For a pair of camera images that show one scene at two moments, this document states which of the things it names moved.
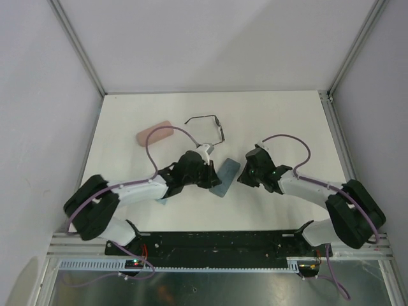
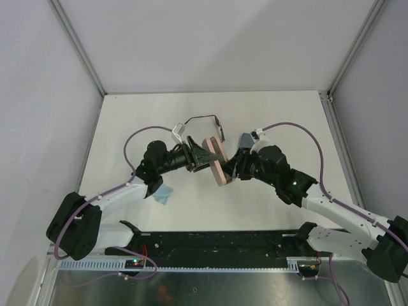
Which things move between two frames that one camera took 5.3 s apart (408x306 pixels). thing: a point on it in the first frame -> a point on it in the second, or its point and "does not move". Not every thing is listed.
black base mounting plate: (218, 246) does not move
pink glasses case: (142, 136) -> (221, 177)
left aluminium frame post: (88, 63) does not move
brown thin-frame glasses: (217, 122) does not move
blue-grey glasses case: (226, 173) -> (246, 140)
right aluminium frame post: (356, 47) does not move
